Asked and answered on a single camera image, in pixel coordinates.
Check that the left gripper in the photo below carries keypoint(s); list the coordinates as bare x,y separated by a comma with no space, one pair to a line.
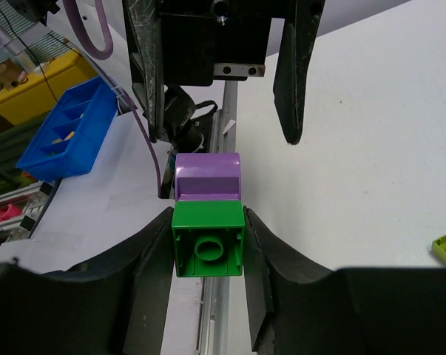
193,43

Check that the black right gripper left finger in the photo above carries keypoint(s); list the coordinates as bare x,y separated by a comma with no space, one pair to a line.
113,303

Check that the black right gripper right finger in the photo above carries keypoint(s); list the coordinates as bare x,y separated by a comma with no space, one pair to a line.
297,306

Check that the green brick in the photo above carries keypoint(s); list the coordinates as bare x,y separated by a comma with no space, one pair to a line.
193,220

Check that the purple curved brick with print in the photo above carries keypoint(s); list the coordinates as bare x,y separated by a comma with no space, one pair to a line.
207,176

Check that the blue divided plastic bin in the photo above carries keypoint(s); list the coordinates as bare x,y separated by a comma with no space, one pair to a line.
70,138

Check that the yellow box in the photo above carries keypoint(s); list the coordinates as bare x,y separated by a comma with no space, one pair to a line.
42,89

